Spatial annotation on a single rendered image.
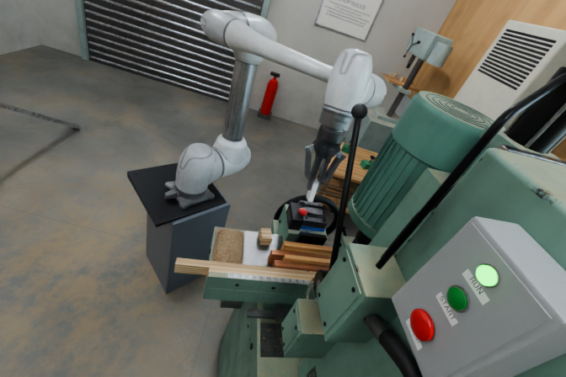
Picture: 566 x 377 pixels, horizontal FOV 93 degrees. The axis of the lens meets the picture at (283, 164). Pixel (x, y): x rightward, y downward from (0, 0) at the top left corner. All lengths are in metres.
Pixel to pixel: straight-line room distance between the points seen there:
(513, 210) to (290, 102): 3.51
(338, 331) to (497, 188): 0.31
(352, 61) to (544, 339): 0.61
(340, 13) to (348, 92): 2.83
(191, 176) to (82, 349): 0.94
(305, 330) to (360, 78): 0.58
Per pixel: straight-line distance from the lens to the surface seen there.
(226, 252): 0.84
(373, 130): 2.95
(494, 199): 0.39
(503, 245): 0.31
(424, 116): 0.54
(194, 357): 1.70
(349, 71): 0.73
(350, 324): 0.49
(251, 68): 1.22
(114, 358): 1.71
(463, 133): 0.53
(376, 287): 0.44
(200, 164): 1.24
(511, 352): 0.31
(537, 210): 0.36
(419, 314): 0.36
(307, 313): 0.63
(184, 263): 0.80
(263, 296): 0.85
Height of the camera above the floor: 1.61
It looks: 34 degrees down
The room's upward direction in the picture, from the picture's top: 20 degrees clockwise
